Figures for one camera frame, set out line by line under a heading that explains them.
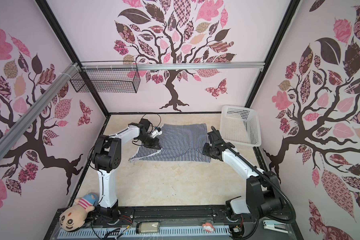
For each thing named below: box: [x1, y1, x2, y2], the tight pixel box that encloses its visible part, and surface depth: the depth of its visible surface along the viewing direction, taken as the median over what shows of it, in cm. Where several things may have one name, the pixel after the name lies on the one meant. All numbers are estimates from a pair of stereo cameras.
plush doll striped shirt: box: [59, 193, 99, 232], surface depth 69 cm
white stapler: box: [262, 219, 289, 234], surface depth 71 cm
